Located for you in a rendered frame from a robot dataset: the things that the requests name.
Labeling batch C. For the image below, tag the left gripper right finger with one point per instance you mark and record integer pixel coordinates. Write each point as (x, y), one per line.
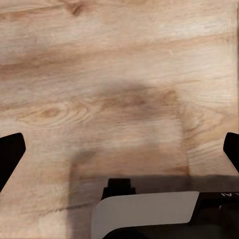
(231, 148)

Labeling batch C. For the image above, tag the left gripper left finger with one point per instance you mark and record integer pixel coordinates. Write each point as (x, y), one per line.
(12, 148)

